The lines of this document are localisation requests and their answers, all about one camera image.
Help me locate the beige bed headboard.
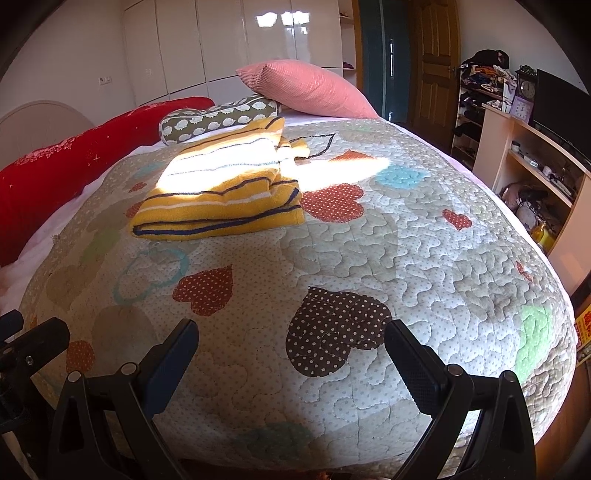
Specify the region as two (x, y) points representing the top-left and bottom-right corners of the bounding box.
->
(0, 100), (95, 139)

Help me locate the white glossy wardrobe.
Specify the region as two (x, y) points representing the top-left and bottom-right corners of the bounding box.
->
(122, 0), (356, 109)

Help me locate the red embroidered blanket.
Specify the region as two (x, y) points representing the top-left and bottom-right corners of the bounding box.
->
(0, 96), (216, 268)

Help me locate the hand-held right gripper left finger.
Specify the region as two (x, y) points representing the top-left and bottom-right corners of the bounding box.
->
(46, 318), (199, 480)

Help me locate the black television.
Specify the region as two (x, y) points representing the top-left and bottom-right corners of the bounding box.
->
(531, 68), (591, 160)

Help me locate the light wooden shelf unit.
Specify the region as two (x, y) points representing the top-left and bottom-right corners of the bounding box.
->
(473, 104), (591, 296)

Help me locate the dark teal door panel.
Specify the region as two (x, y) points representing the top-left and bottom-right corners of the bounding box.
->
(358, 0), (411, 123)

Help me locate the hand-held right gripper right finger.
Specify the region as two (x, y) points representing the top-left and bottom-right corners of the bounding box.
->
(385, 319), (539, 480)

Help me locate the dark table clock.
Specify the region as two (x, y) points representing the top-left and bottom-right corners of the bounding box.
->
(515, 65), (537, 100)

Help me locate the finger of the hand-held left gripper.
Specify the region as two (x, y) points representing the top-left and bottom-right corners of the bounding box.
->
(0, 316), (71, 384)
(0, 309), (25, 343)

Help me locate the yellow container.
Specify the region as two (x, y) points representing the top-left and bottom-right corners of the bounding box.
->
(536, 222), (557, 250)

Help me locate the dark open rack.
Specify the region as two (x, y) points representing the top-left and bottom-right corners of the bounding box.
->
(450, 85), (490, 169)

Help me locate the wooden door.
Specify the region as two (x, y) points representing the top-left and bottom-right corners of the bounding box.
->
(409, 0), (462, 148)

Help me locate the yellow striped knit sweater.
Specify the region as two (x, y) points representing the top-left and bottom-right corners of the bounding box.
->
(129, 117), (311, 241)

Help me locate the pink pillow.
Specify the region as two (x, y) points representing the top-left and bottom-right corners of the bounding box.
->
(235, 60), (379, 120)

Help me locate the pile of clothes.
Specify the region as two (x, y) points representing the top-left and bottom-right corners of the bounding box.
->
(459, 50), (518, 100)

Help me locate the heart patchwork quilt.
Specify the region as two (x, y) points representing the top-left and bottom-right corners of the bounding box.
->
(21, 117), (578, 476)

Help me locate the green hedgehog print bolster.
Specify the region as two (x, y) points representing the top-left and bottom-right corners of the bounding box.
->
(159, 95), (282, 146)

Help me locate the yellow and red sign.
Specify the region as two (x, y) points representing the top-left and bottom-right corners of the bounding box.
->
(574, 309), (591, 365)

